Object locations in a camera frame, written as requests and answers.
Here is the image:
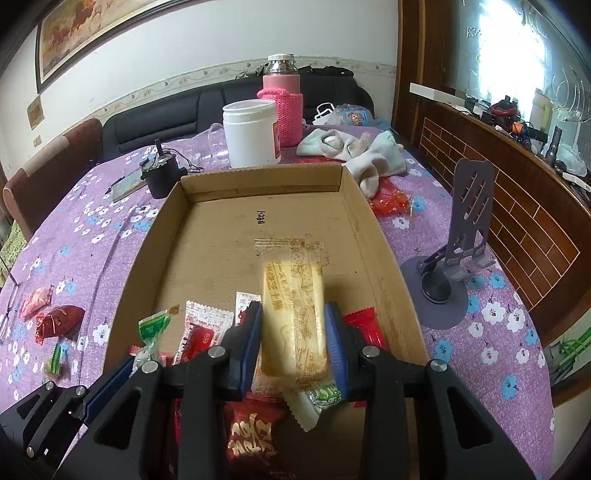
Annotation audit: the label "clear biscuit pack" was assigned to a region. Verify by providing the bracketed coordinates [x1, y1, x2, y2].
[253, 237, 335, 393]

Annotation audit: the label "purple floral tablecloth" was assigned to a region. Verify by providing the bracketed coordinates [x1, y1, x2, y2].
[0, 124, 555, 480]

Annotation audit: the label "shallow cardboard box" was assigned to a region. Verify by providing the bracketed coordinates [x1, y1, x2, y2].
[102, 164, 428, 480]

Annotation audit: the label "wall mirror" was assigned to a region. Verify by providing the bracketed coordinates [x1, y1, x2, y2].
[450, 0, 591, 153]

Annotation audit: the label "pile of cables and gadgets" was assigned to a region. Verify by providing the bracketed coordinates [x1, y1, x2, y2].
[464, 95, 546, 148]

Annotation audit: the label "clear plastic cup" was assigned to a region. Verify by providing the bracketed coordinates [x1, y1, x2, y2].
[196, 122, 232, 167]

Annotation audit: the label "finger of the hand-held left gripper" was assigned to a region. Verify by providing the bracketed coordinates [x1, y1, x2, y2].
[23, 357, 136, 462]

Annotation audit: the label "green white long packet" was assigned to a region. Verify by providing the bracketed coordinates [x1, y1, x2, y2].
[284, 378, 345, 432]

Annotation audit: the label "framed wall painting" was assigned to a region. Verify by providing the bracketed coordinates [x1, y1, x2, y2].
[34, 0, 185, 95]

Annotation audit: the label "pink sleeved thermos bottle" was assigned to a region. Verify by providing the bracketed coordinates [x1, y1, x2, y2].
[257, 54, 304, 148]

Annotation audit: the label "purple framed glasses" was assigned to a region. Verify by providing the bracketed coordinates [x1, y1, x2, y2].
[0, 258, 24, 342]

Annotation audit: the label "green white wrapped candy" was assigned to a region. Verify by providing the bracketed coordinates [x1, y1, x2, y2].
[45, 342, 70, 381]

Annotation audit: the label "white red sachet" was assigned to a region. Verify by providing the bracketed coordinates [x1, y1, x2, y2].
[235, 291, 262, 328]
[173, 300, 235, 365]

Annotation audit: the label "red orange plastic wrapper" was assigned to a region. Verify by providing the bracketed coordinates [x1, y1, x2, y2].
[369, 180, 414, 217]

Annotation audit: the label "green patterned cloth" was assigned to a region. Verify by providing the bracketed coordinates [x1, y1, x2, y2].
[0, 222, 26, 278]

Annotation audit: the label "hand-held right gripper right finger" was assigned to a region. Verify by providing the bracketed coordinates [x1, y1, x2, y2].
[323, 302, 539, 480]

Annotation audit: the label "pink snack packet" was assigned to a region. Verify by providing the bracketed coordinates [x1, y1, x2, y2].
[19, 285, 55, 319]

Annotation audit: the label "cartoon print plastic bag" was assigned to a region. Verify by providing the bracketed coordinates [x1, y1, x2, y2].
[332, 104, 375, 127]

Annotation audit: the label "white flat box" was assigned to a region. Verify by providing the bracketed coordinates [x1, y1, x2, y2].
[410, 82, 467, 104]

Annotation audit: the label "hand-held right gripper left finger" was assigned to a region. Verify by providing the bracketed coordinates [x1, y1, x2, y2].
[58, 299, 264, 480]

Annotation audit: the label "white plastic jar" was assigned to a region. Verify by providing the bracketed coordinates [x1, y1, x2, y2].
[222, 98, 281, 169]

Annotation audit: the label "brown upholstered chair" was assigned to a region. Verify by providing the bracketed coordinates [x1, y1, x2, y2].
[2, 117, 103, 241]

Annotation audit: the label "dark red gold-script packet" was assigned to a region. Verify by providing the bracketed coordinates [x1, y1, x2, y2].
[224, 397, 289, 480]

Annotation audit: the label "black leather sofa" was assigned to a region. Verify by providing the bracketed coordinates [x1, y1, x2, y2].
[102, 74, 375, 160]

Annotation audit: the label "small black device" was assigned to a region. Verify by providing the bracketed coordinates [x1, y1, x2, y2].
[140, 138, 188, 200]

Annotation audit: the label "grey phone stand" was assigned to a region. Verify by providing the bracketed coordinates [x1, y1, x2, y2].
[399, 157, 497, 330]

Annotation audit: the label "green twisted clear candy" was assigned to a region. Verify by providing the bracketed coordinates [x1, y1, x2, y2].
[131, 310, 171, 374]

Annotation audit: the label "wooden sideboard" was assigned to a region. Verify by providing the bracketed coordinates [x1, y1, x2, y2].
[392, 0, 591, 407]

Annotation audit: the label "red cartoon snack packet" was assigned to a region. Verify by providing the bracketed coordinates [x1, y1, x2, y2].
[344, 309, 387, 352]

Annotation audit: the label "white crumpled cloth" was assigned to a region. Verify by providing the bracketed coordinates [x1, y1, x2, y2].
[296, 128, 408, 199]

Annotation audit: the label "dark red foil packet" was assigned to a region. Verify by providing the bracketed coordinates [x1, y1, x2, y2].
[34, 305, 86, 344]

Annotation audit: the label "green white striped object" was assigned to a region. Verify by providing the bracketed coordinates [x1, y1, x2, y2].
[547, 335, 591, 388]

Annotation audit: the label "small wall plaque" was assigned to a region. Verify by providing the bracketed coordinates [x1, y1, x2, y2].
[26, 97, 44, 130]

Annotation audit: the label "black flashlight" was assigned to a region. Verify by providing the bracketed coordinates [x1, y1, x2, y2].
[545, 127, 564, 162]

